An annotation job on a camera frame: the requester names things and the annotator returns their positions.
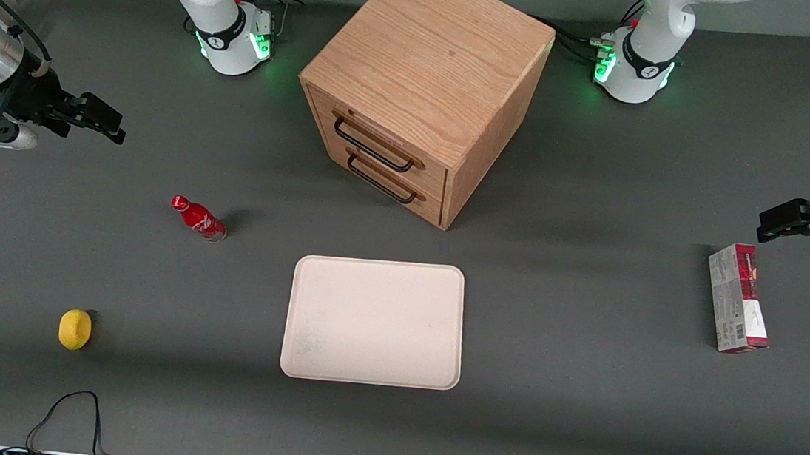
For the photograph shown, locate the wooden drawer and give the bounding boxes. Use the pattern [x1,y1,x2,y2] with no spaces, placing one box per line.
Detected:
[313,127,451,229]
[301,87,456,199]

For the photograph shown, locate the black left base cables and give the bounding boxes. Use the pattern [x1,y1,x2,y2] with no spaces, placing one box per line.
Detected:
[533,0,648,69]

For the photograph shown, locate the yellow lemon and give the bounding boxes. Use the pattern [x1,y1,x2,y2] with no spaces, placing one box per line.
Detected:
[57,307,95,352]

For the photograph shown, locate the beige rectangular tray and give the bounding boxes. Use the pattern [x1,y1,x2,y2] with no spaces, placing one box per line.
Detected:
[279,250,471,394]

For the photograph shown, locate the grey red carton box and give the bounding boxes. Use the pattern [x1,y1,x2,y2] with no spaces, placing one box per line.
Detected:
[699,240,779,357]

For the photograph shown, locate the black metal drawer handle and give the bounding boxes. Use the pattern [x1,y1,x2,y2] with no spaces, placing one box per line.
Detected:
[342,145,431,207]
[327,109,431,177]

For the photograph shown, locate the wooden drawer cabinet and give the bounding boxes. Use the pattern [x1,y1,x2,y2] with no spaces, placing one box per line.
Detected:
[285,0,559,239]

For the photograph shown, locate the red soda bottle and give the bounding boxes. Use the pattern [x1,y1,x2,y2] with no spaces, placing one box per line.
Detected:
[167,194,231,244]

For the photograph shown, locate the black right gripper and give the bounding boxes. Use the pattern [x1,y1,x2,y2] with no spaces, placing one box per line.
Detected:
[7,60,133,147]

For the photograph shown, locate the black loose cable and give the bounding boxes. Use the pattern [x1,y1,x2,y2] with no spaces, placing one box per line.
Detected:
[23,385,115,455]

